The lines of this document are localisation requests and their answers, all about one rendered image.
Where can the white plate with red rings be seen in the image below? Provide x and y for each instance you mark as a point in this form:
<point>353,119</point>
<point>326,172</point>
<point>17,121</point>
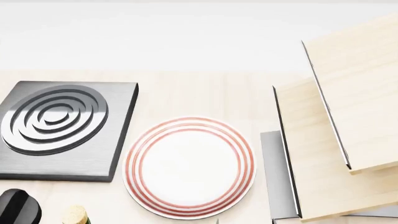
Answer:
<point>189,166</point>

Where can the grey stove burner plate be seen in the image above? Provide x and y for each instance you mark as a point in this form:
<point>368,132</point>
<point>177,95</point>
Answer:
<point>77,149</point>

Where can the black bowl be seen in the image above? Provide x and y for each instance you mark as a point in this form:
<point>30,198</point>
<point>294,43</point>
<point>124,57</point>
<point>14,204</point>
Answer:
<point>18,207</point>

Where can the light wooden cabinet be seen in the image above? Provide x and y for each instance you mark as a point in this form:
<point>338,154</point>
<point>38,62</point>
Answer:
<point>342,130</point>

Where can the bottle with cork stopper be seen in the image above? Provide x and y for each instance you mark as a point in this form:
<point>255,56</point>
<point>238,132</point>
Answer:
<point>76,215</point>

